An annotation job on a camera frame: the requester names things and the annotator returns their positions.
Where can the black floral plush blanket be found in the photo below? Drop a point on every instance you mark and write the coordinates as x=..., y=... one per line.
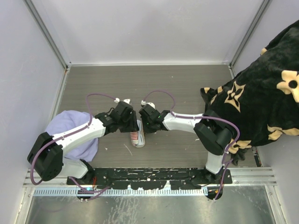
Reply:
x=263, y=99

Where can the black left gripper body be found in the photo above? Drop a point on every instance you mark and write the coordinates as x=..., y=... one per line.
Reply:
x=128, y=125

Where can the right aluminium frame post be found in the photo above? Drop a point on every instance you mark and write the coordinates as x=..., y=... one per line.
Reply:
x=249, y=32

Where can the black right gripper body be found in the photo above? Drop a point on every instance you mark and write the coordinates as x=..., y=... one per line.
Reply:
x=148, y=128

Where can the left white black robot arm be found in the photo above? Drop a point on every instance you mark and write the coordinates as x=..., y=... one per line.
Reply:
x=47, y=156

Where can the flag print glasses case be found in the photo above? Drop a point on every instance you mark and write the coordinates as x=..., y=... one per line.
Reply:
x=134, y=138

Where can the black paint-splattered base plate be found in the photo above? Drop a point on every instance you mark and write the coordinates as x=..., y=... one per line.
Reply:
x=155, y=178

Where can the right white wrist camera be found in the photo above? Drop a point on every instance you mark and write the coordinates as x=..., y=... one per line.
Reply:
x=143, y=103

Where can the left aluminium frame post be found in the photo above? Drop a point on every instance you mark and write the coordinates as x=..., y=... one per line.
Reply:
x=48, y=30

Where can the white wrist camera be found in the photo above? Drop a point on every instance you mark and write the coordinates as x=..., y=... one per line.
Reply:
x=143, y=103
x=126, y=101

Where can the slotted white cable duct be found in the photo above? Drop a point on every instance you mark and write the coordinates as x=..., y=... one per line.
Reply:
x=75, y=191

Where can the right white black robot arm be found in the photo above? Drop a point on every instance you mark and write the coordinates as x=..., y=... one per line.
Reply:
x=215, y=133

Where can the aluminium frame post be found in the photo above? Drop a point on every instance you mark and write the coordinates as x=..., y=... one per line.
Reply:
x=48, y=30
x=249, y=32

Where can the white rectangular sunglasses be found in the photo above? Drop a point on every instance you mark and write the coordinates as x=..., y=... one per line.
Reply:
x=141, y=138

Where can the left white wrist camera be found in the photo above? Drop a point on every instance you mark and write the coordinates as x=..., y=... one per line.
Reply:
x=126, y=101

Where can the aluminium front rail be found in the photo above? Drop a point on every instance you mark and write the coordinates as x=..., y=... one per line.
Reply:
x=246, y=176

